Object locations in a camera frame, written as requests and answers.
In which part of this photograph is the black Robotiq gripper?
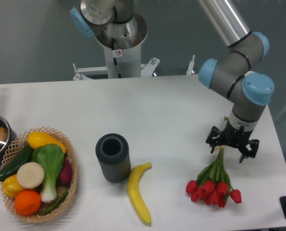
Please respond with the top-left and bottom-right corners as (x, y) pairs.
(206, 121), (260, 163)

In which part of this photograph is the red tulip bouquet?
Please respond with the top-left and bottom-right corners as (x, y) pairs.
(185, 145), (242, 208)

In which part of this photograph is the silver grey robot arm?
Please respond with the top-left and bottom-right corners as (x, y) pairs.
(70, 0), (269, 159)

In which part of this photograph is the yellow banana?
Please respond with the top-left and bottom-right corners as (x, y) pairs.
(127, 163), (152, 225)

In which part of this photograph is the dark grey ribbed vase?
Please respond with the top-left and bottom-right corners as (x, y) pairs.
(95, 133), (131, 183)

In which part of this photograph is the purple red onion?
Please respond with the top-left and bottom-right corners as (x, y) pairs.
(58, 158), (73, 185)

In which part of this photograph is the green chili pepper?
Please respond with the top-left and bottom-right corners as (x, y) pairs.
(40, 191), (68, 216)

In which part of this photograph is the green bok choy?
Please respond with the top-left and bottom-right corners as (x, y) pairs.
(32, 144), (64, 203)

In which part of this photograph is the yellow squash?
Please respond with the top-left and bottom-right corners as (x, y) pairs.
(27, 131), (67, 154)

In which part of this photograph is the beige round disc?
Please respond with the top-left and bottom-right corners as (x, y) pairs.
(16, 162), (45, 189)

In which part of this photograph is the dark green cucumber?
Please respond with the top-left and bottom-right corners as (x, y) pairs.
(0, 144), (34, 182)

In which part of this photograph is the woven wicker basket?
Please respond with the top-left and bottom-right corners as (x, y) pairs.
(1, 127), (78, 223)

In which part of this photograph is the orange fruit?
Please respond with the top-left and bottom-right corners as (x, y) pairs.
(14, 190), (41, 216)

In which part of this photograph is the yellow bell pepper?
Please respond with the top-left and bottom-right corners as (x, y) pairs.
(1, 174), (25, 198)

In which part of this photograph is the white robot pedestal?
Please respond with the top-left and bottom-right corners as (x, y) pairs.
(97, 41), (142, 79)

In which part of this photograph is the white metal base frame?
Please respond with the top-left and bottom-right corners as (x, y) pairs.
(72, 55), (196, 80)

